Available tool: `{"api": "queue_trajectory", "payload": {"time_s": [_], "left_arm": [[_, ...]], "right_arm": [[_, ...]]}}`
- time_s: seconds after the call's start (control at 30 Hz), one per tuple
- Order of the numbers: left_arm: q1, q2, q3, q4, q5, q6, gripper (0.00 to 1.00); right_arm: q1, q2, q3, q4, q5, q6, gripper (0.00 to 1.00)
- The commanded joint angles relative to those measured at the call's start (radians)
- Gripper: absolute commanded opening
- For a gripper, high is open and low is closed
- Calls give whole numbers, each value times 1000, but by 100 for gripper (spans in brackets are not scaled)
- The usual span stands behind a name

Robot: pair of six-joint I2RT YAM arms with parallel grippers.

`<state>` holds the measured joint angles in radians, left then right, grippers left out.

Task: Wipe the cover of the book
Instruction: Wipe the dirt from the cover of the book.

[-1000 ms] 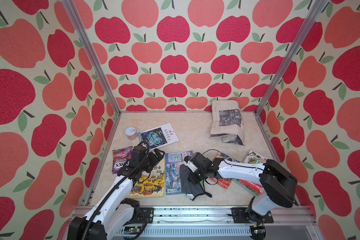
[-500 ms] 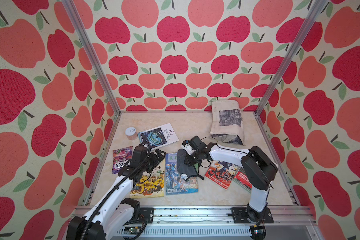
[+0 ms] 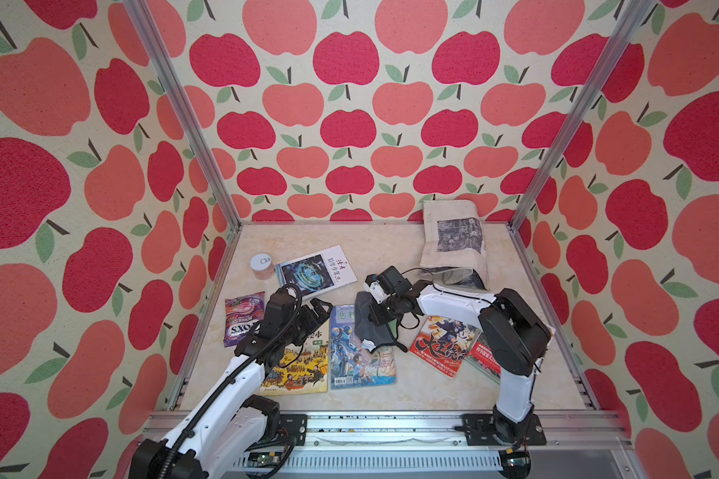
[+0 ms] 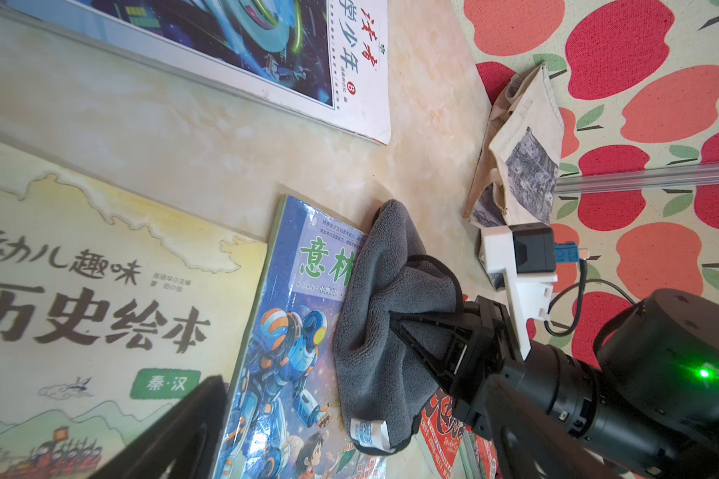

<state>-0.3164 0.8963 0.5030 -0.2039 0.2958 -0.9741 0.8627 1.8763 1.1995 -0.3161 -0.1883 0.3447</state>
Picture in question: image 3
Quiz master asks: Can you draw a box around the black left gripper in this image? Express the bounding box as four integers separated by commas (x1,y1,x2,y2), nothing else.
282,296,335,345

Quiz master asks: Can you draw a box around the grey green microfibre cloth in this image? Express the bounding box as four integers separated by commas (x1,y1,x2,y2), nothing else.
355,291,409,354

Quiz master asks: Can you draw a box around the white book with blue vortex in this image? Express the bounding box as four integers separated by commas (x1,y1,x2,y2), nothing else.
275,245,358,299

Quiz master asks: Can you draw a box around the blue robot sunflower magazine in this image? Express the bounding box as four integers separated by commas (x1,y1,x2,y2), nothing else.
330,305,397,390

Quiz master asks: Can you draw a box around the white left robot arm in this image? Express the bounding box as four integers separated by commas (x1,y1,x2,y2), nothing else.
129,283,334,478

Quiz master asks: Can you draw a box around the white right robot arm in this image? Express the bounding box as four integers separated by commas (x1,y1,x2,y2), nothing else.
365,281,551,446

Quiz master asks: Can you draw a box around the yellow Chinese history picture book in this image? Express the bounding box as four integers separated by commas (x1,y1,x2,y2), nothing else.
259,325,330,396

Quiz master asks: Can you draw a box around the red black manga book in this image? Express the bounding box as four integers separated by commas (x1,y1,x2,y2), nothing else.
409,317,481,378

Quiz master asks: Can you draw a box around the red green cover book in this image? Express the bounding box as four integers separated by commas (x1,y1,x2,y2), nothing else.
455,335,501,384

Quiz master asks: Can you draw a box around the purple candy bag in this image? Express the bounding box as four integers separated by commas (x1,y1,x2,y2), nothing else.
224,291,265,347

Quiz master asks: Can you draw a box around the clear tape roll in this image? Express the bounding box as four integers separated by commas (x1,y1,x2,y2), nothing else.
250,253,276,281

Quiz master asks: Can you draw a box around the cream printed canvas bag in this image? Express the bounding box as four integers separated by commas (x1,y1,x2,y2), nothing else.
419,200,489,291

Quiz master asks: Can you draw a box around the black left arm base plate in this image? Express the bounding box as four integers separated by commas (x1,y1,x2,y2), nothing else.
277,413,309,446

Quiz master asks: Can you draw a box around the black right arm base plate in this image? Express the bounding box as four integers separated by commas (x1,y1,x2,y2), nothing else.
455,413,547,448

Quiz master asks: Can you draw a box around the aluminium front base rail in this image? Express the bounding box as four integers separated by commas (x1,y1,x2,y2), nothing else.
125,409,636,479

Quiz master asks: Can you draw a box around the left rear aluminium corner post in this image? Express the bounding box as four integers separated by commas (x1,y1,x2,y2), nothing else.
124,0,242,234

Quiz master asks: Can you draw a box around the aluminium corner post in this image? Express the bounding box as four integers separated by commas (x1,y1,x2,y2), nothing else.
124,0,242,234
508,0,657,234

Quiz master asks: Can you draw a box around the right rear aluminium corner post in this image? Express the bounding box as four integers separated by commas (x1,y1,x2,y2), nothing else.
508,0,657,234

